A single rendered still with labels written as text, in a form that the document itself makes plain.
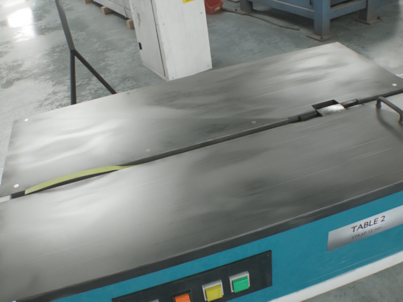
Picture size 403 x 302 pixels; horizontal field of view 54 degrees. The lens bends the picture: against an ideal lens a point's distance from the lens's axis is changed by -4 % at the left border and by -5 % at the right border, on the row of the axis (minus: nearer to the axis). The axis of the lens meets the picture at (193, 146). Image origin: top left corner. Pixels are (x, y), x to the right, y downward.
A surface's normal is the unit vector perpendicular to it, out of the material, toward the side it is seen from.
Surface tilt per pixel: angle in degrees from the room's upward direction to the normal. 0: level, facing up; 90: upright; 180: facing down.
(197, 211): 0
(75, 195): 0
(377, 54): 0
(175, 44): 90
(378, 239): 90
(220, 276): 90
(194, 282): 90
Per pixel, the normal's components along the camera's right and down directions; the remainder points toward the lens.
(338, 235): 0.27, 0.51
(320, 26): -0.86, 0.37
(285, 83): -0.14, -0.82
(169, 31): 0.49, 0.43
